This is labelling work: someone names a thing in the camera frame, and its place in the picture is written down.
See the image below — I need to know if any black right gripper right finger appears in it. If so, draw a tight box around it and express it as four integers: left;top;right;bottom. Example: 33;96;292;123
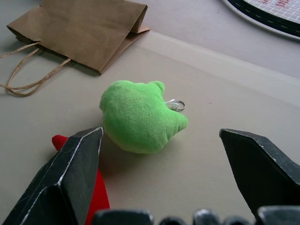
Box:
219;128;300;225

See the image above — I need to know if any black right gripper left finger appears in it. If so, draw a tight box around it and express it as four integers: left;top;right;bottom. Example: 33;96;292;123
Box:
0;127;104;225

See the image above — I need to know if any red object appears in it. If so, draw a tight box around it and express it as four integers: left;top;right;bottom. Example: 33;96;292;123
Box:
51;135;111;225

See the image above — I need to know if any green plush toy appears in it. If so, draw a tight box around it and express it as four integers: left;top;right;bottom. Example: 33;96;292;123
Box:
99;79;189;155

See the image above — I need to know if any black and white racket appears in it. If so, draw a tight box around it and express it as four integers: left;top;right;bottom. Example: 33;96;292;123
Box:
219;0;300;38

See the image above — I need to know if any brown paper bag with handles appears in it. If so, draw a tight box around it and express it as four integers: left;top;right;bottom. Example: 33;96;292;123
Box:
0;0;151;97

